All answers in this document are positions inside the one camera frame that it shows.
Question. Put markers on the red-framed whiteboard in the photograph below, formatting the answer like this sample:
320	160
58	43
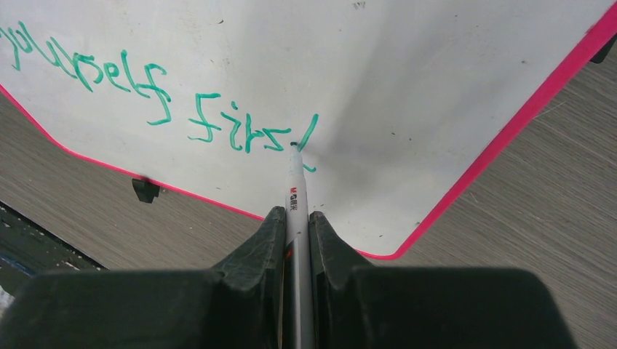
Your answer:
396	106

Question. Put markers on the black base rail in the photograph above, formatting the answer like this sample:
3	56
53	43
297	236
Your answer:
27	249

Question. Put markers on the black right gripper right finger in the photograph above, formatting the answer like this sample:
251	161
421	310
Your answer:
361	305

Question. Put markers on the green whiteboard marker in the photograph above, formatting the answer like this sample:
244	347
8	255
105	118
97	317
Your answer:
297	305

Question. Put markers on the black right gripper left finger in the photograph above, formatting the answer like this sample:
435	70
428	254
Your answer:
237	303

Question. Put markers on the whiteboard metal wire stand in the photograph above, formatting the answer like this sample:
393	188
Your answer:
147	191

